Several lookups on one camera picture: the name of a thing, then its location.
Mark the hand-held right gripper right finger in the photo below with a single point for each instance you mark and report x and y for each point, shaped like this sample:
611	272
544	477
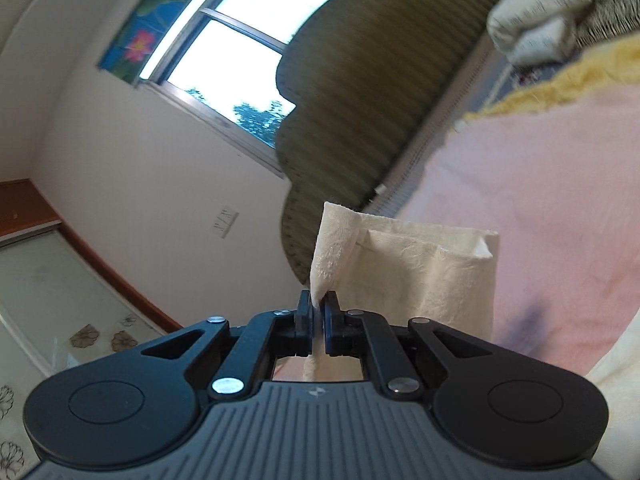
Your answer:
330	324

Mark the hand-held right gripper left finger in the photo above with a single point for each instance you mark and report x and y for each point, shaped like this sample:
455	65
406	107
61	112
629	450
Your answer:
306	321

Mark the green padded headboard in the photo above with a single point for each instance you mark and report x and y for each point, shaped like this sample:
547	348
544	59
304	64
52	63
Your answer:
360	90

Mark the pink blanket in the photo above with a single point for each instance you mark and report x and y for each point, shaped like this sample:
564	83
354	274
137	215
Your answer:
540	200

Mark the white floral wardrobe door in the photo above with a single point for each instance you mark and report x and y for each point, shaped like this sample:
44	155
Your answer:
45	300

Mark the window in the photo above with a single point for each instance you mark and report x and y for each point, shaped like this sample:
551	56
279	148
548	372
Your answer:
240	45

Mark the blue floral bed sheet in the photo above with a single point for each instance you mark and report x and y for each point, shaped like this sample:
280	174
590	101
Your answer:
535	77

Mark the yellow fuzzy blanket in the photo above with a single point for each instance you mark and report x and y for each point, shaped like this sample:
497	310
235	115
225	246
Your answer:
560	85

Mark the blue floral curtain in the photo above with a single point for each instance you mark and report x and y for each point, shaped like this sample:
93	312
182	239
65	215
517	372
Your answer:
150	25

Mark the white patterned pillow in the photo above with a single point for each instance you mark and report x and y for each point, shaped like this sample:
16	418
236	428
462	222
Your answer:
535	15

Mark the black and white patterned cloth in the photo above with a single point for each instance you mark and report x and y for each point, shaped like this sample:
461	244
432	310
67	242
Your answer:
610	12

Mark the white wall socket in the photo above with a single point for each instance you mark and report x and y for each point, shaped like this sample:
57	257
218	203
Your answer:
223	221

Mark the brown wooden wardrobe frame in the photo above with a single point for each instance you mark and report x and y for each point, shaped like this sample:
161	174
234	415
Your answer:
30	205

